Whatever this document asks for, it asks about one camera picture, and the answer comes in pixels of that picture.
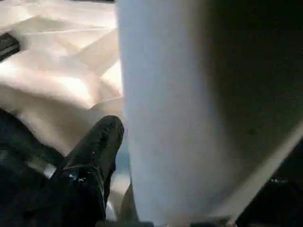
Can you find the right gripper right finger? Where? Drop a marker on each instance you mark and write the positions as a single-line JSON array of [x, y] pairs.
[[279, 203]]

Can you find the black work mat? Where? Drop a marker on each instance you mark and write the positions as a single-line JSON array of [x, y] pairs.
[[14, 137]]

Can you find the white plastic table top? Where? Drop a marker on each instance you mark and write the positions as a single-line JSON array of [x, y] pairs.
[[59, 71]]

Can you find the white plastic table leg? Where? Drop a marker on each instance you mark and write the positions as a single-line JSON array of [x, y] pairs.
[[165, 94]]

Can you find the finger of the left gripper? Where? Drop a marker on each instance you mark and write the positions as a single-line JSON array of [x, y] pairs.
[[8, 46]]

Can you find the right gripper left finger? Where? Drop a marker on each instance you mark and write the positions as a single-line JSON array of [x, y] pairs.
[[82, 184]]

